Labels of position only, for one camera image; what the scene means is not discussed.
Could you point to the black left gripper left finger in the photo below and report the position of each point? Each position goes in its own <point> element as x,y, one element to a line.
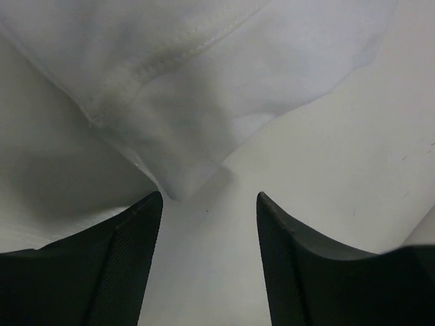
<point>95,277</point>

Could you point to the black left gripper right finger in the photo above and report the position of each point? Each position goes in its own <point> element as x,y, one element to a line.
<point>312,279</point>

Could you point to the white skirt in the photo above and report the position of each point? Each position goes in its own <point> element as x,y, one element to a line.
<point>177,86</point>

